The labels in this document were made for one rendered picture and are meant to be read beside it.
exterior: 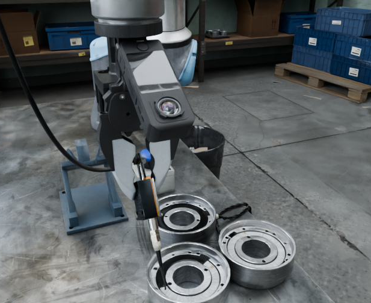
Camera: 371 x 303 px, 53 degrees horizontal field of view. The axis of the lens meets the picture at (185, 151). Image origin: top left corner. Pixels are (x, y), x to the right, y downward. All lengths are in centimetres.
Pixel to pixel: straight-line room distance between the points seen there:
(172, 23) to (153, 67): 52
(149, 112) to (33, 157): 58
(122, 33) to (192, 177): 43
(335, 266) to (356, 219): 41
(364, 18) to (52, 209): 379
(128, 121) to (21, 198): 38
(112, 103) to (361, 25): 387
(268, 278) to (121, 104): 28
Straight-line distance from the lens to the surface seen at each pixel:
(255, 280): 51
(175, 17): 89
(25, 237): 65
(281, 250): 55
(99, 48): 93
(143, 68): 37
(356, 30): 420
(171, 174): 69
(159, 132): 33
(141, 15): 38
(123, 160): 43
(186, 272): 52
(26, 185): 79
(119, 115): 40
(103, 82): 41
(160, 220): 58
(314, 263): 182
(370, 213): 224
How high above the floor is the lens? 118
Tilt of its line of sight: 26 degrees down
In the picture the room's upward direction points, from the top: straight up
